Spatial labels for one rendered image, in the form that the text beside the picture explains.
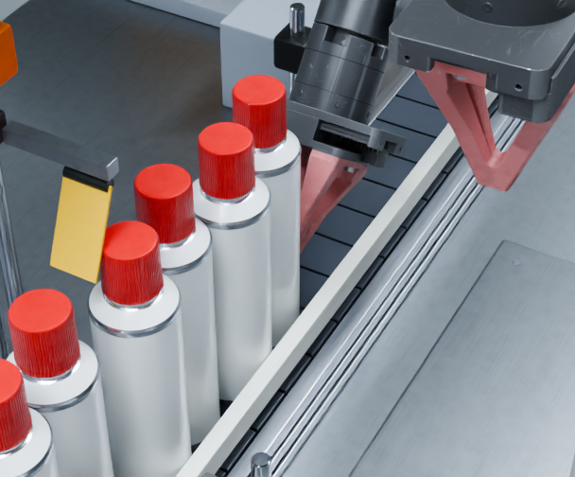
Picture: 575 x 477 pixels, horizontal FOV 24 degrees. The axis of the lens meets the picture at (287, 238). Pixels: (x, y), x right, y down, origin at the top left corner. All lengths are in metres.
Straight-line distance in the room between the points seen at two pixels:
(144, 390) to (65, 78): 0.58
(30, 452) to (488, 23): 0.31
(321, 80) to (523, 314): 0.22
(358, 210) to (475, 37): 0.55
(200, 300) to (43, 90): 0.53
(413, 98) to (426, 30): 0.66
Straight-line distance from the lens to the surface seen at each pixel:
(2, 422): 0.67
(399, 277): 1.03
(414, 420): 0.92
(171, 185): 0.77
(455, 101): 0.58
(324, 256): 1.03
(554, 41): 0.53
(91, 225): 0.73
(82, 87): 1.30
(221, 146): 0.80
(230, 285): 0.84
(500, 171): 0.60
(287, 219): 0.88
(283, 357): 0.91
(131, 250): 0.73
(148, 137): 1.23
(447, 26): 0.53
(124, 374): 0.78
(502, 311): 1.00
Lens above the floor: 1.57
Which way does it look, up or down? 41 degrees down
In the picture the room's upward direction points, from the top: straight up
